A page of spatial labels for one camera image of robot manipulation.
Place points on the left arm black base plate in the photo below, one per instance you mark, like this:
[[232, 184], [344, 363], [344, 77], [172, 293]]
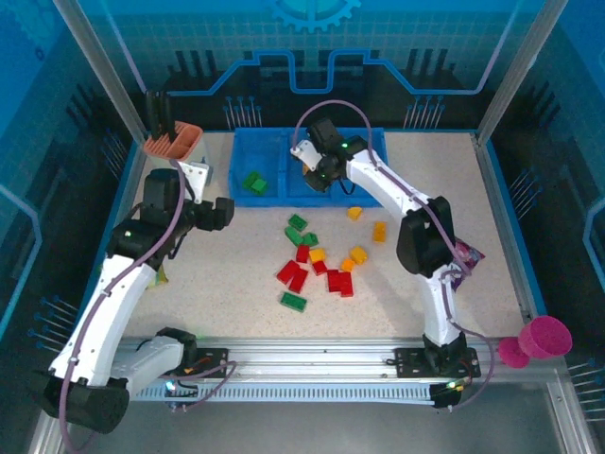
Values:
[[215, 360]]

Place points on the cream holder with orange top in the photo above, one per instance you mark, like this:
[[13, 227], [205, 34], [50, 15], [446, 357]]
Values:
[[175, 142]]

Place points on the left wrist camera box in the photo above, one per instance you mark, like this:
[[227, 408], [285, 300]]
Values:
[[196, 172]]

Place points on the red lego brick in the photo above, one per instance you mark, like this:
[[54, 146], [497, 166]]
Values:
[[288, 272], [346, 284], [319, 267], [298, 279], [333, 280], [302, 253]]

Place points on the long green lego brick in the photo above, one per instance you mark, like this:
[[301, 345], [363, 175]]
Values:
[[293, 301], [250, 179]]

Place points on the aluminium table side rail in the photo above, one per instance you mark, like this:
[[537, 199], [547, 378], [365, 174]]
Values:
[[500, 213]]

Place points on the purple snack packet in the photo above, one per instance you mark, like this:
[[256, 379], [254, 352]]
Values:
[[468, 257]]

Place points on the pink plastic cup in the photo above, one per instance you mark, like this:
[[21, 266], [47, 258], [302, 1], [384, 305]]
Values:
[[543, 338]]

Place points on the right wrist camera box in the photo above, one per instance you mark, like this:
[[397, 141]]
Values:
[[305, 151]]

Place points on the aluminium mounting rail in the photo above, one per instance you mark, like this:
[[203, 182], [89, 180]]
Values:
[[307, 359]]

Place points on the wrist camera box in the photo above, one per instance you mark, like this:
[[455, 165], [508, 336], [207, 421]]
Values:
[[196, 172], [305, 151]]

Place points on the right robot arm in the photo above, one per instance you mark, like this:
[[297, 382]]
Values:
[[378, 179]]

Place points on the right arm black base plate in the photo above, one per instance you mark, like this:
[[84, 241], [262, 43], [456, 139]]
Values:
[[409, 361]]

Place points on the green yellow snack packet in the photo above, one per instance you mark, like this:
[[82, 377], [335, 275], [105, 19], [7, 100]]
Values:
[[158, 279]]

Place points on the aluminium frame post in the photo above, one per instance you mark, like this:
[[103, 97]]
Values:
[[522, 61], [98, 61]]

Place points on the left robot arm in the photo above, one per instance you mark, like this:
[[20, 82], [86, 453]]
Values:
[[108, 307]]

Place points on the blue three-compartment bin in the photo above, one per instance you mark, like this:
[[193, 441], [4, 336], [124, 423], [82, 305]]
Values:
[[264, 201]]

